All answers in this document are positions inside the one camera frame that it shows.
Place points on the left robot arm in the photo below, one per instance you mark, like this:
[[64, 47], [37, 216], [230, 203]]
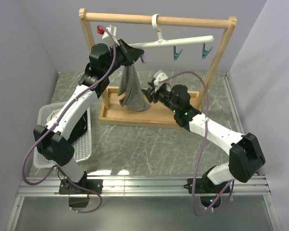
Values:
[[54, 140]]

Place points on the aluminium mounting rail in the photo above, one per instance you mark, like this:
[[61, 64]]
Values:
[[141, 186]]

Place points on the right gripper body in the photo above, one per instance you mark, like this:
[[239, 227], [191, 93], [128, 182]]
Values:
[[162, 95]]

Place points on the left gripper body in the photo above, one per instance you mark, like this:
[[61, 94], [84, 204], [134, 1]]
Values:
[[117, 58]]

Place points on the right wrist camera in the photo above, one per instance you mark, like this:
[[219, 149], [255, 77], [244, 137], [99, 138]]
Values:
[[158, 79]]

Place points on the grey striped boxer underwear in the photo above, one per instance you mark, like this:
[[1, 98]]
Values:
[[130, 86]]

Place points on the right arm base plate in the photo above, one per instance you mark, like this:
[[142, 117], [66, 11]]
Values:
[[204, 186]]

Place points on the black underwear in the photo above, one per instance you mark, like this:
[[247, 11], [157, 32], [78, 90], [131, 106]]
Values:
[[80, 127]]

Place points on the white plastic hanger bar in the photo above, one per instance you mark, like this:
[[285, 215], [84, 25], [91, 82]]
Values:
[[161, 42]]

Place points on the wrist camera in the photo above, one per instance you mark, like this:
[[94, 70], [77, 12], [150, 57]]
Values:
[[108, 34], [158, 79]]

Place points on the light teal clothespin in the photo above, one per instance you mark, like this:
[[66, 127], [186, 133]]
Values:
[[205, 52]]

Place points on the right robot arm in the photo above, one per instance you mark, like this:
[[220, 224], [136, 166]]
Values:
[[244, 151]]

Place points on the white cloth garment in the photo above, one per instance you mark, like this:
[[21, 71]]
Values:
[[52, 115]]

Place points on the wooden hanging rack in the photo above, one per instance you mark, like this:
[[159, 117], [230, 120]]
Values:
[[156, 116]]

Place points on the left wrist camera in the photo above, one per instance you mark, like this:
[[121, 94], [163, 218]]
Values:
[[108, 34]]

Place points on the purple clothespin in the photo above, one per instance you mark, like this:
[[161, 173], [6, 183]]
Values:
[[143, 59]]

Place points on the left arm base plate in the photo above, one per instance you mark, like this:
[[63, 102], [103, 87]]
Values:
[[67, 188]]

